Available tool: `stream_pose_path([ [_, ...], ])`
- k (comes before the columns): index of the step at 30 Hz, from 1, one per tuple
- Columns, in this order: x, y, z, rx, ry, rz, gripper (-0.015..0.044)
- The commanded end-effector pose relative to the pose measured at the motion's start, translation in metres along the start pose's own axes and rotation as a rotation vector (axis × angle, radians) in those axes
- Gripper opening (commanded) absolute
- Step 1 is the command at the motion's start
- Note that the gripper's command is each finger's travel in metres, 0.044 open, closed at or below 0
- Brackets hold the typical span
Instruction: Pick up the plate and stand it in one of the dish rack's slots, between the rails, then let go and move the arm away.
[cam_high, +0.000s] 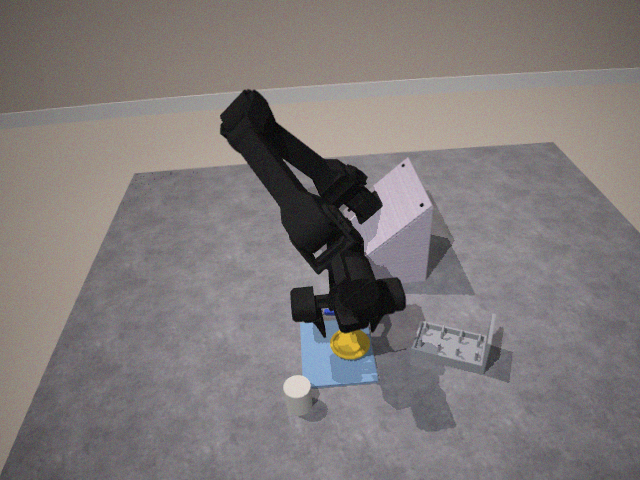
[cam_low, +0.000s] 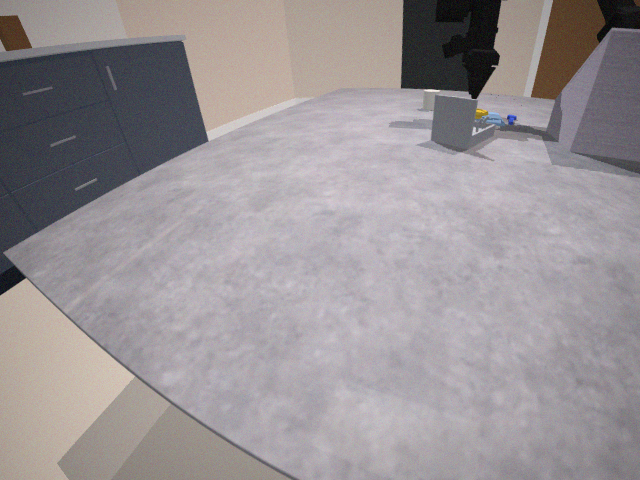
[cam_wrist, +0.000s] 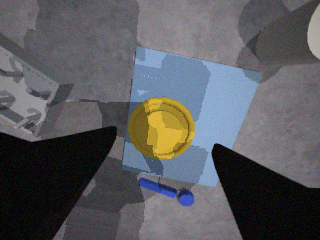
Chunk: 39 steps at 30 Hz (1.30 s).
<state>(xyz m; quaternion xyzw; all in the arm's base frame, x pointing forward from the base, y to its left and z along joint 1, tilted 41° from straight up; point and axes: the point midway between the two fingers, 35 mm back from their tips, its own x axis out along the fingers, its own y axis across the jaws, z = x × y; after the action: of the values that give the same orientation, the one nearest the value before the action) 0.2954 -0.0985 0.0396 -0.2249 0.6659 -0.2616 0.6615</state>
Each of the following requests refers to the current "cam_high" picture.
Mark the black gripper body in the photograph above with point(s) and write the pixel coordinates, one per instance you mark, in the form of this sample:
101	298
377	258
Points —
305	305

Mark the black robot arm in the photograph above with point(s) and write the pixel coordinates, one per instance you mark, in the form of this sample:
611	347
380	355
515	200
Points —
311	220

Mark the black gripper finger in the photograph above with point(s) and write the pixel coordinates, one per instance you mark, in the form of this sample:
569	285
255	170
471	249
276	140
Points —
374	324
319	323

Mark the golden yellow plate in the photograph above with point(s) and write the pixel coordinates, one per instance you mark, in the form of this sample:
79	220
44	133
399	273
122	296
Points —
350	346

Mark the light blue square mat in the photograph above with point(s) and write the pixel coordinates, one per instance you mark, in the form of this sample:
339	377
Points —
323	368

